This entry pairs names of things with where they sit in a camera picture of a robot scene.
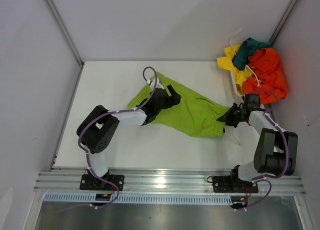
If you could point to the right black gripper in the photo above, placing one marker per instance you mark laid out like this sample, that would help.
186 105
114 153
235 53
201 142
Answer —
227 117

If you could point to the white plastic basket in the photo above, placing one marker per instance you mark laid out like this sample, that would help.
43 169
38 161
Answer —
236 95

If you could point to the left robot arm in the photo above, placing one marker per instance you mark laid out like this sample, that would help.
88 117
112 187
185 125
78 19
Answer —
97 130

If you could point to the teal shorts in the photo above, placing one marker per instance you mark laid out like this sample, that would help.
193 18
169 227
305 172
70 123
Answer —
247 49

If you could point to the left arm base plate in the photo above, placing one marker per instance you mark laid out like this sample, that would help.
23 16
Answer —
89 182

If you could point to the yellow shorts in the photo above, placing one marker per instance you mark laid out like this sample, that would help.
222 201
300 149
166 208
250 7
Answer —
226 63

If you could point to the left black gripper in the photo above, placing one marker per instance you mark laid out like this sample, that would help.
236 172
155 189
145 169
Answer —
173 100

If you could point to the lime green shorts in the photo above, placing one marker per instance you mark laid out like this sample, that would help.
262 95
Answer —
195 115

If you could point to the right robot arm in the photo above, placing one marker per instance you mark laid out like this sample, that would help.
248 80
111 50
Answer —
276 150

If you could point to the slotted cable duct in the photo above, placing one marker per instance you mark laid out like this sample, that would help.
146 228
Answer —
207 199

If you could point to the orange shorts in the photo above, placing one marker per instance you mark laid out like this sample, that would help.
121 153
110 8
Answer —
269 82

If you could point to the aluminium rail frame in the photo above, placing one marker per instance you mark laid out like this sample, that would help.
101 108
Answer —
158 181

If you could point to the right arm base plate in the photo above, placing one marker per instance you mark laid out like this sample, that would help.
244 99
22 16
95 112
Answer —
228 184

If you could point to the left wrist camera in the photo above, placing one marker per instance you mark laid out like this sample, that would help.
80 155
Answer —
155 83

